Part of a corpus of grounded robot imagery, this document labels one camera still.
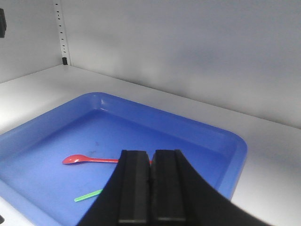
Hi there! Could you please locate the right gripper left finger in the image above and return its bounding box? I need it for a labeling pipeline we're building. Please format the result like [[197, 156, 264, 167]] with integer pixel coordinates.
[[78, 150, 150, 226]]

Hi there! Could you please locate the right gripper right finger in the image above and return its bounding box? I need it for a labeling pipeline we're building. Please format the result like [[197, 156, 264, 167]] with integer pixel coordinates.
[[151, 150, 267, 226]]

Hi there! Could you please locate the red plastic spoon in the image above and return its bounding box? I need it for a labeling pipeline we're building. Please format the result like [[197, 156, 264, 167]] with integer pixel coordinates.
[[62, 154, 153, 165]]

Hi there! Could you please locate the blue plastic tray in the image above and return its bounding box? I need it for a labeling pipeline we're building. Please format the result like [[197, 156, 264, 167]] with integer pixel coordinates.
[[0, 93, 247, 226]]

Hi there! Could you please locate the black shelf support clip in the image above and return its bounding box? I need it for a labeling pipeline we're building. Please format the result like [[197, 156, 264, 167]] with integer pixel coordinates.
[[62, 57, 68, 65]]

